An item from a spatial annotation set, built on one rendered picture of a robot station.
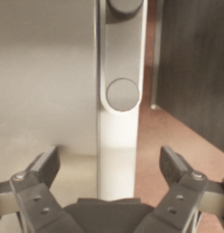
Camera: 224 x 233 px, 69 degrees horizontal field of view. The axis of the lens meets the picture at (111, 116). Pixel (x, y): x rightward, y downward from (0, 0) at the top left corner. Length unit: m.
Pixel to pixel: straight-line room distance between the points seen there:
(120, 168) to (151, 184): 1.10
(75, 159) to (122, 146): 0.06
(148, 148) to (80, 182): 1.00
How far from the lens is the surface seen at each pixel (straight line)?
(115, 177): 0.22
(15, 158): 0.18
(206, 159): 1.34
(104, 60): 0.16
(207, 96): 0.55
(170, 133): 1.15
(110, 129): 0.19
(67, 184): 0.18
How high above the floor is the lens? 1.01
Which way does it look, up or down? 75 degrees down
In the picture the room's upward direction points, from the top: 179 degrees clockwise
